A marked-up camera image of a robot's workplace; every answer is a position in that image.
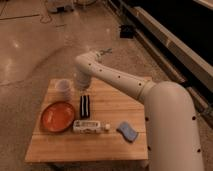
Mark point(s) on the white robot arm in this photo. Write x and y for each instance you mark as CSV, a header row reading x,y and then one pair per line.
x,y
171,126

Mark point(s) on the white ceramic cup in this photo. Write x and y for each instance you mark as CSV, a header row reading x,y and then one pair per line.
x,y
63,87

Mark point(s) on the black white striped block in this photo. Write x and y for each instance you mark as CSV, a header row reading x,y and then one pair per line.
x,y
85,106

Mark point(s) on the wooden folding table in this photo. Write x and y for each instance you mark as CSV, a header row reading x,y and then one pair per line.
x,y
107,105

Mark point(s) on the white labelled bottle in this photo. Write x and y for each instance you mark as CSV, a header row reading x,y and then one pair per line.
x,y
90,126

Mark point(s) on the blue sponge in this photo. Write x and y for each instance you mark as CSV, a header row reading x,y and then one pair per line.
x,y
128,133

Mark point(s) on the black box on floor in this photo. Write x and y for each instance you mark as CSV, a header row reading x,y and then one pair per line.
x,y
126,31

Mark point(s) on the orange plate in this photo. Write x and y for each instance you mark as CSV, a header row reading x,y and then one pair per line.
x,y
57,117

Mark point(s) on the grey device on floor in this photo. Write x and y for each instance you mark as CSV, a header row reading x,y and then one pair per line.
x,y
54,6

